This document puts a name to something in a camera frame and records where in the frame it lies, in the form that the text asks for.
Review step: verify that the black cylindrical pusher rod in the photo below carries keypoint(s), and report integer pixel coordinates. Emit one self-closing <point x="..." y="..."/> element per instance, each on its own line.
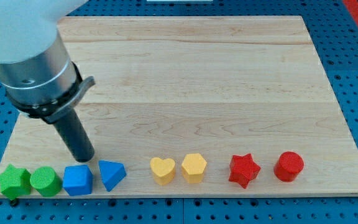
<point x="75" y="137"/>

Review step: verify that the black wrist clamp flange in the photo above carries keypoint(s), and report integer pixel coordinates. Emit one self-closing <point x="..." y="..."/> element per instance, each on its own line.
<point x="48" y="101"/>

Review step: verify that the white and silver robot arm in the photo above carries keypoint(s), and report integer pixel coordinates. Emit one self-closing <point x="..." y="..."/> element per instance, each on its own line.
<point x="40" y="78"/>

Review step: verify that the green star block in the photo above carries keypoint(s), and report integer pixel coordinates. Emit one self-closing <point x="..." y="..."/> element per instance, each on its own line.
<point x="15" y="182"/>

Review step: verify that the red star block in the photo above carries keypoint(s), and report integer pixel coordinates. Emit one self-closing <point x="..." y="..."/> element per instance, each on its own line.
<point x="243" y="169"/>

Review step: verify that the blue pentagon block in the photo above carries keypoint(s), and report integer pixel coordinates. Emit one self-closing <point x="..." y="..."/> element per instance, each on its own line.
<point x="78" y="180"/>

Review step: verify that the green cylinder block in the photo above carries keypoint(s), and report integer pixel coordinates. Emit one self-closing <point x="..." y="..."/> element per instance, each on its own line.
<point x="46" y="181"/>

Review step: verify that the blue triangle block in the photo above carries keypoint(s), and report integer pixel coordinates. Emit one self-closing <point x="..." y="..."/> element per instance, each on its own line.
<point x="111" y="173"/>

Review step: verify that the yellow heart block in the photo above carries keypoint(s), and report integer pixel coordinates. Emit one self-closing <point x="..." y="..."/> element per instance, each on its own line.
<point x="163" y="170"/>

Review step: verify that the yellow hexagon block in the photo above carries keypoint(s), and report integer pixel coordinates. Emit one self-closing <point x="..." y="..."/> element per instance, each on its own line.
<point x="193" y="168"/>

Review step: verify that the light wooden board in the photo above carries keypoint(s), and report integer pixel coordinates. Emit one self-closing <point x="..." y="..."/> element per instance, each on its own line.
<point x="219" y="86"/>

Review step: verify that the red cylinder block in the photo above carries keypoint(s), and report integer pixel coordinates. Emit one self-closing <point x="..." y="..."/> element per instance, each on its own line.
<point x="288" y="166"/>

